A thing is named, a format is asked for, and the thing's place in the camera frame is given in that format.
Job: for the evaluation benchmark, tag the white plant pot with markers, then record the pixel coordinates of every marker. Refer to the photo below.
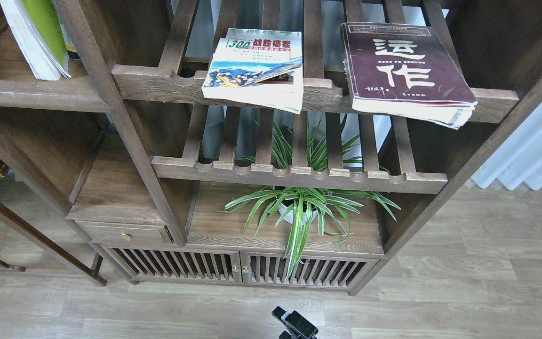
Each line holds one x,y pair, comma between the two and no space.
287,212

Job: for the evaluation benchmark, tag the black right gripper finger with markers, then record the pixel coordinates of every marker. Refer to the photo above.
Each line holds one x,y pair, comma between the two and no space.
297,327

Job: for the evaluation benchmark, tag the maroon book white characters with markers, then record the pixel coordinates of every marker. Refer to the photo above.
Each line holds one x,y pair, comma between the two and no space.
404,70

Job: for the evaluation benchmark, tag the green spider plant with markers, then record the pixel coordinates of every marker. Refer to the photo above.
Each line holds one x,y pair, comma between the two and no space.
306,204

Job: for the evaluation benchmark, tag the brass drawer knob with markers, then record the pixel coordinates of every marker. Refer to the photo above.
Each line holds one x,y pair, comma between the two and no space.
126,236

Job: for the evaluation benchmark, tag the upright book on shelf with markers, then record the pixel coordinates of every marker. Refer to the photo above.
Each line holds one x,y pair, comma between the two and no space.
70,47

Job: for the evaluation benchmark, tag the dark wooden bookshelf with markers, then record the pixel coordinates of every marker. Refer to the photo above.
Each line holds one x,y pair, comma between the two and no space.
129,143

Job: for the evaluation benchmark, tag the white blue 300 book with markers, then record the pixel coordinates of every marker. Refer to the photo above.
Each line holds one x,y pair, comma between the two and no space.
258,67

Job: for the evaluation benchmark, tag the white curtain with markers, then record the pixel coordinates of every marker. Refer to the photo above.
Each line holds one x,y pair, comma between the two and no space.
518,160

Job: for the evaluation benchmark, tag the yellow green book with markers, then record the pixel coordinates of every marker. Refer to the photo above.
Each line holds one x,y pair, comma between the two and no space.
36,28

